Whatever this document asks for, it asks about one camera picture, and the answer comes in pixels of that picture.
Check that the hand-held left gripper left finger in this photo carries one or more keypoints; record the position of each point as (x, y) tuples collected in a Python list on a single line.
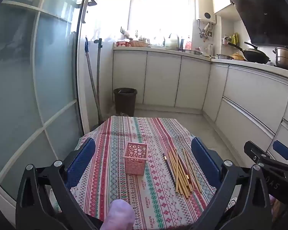
[(82, 163)]

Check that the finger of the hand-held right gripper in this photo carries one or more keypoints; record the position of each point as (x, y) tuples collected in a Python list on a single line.
[(282, 149), (253, 152)]

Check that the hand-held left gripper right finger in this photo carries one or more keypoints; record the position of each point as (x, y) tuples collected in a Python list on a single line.
[(205, 160)]

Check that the pile of light wooden chopsticks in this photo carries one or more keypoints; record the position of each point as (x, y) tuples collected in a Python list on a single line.
[(180, 175)]

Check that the dark brown chopstick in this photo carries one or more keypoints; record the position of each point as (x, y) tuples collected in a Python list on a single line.
[(169, 169)]

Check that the pink perforated plastic basket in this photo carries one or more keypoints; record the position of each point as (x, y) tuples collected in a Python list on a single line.
[(134, 165)]

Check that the person's right hand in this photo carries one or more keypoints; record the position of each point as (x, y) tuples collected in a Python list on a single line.
[(272, 202)]

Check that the person's left hand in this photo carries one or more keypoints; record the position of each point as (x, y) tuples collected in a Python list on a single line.
[(122, 214)]

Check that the white base cabinets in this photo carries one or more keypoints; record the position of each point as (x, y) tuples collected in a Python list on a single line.
[(249, 93)]

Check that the patterned striped tablecloth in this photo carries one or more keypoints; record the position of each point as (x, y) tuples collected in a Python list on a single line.
[(153, 196)]

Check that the dark brown trash bin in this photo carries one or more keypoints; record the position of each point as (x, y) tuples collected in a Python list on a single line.
[(124, 103)]

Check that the mop with blue clip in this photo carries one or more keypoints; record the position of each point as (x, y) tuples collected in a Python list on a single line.
[(92, 81)]

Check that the stainless steel stock pot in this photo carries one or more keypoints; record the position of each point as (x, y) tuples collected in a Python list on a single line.
[(286, 58)]

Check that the black wok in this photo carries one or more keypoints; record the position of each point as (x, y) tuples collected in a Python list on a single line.
[(255, 55)]

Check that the yellow pot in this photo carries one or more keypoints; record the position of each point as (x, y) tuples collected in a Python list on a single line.
[(237, 56)]

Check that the grey pole with black top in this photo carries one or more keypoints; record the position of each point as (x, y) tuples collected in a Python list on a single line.
[(98, 64)]

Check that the shallow steel pan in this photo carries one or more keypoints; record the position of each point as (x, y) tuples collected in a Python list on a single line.
[(224, 56)]

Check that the frosted glass sliding door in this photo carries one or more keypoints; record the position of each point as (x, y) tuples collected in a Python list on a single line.
[(26, 76)]

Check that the steel basin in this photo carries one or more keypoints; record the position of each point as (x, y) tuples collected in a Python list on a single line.
[(192, 51)]

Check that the white kettle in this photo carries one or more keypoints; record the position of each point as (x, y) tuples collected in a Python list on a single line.
[(210, 50)]

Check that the yellow bag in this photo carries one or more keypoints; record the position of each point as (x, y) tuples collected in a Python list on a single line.
[(234, 39)]

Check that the red bottle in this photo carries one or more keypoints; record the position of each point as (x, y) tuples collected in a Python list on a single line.
[(188, 44)]

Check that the white kitchen countertop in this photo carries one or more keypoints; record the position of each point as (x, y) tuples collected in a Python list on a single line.
[(158, 49)]

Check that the red and white box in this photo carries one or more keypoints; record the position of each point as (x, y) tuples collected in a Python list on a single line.
[(122, 44)]

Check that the water heater pipes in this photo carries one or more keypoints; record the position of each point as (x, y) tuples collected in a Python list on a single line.
[(205, 30)]

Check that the orange food packet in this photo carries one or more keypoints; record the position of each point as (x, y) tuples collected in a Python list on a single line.
[(139, 43)]

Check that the black range hood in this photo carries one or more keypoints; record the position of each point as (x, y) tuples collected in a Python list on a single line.
[(268, 14)]

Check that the white water heater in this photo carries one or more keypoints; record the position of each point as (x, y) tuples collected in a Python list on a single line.
[(205, 7)]

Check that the bright kitchen window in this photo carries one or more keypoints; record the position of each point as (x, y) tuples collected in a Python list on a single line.
[(158, 14)]

